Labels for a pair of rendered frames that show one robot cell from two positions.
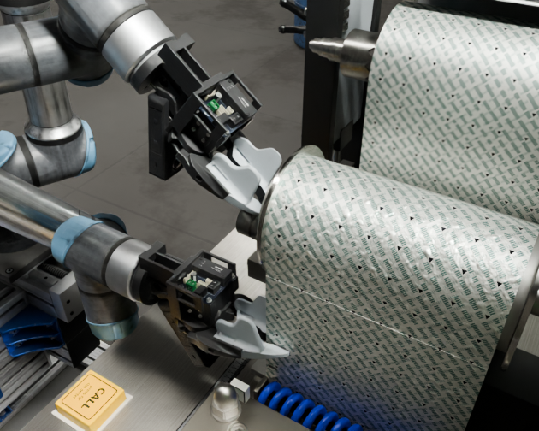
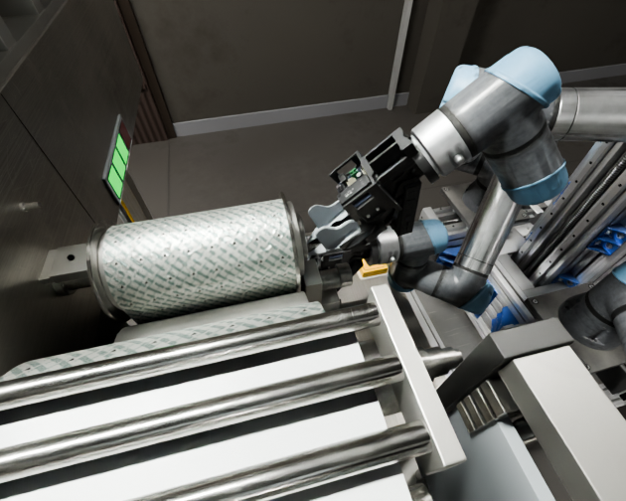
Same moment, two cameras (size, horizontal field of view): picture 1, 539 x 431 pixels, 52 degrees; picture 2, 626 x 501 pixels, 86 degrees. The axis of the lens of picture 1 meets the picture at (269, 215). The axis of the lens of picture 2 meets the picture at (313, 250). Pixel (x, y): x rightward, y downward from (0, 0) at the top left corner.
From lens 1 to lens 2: 79 cm
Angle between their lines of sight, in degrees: 83
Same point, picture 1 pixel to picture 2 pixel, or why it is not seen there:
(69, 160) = not seen: outside the picture
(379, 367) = not seen: hidden behind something
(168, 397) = (348, 292)
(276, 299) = not seen: hidden behind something
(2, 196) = (485, 204)
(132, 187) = not seen: outside the picture
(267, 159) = (326, 232)
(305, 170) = (273, 207)
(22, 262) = (542, 311)
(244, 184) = (320, 215)
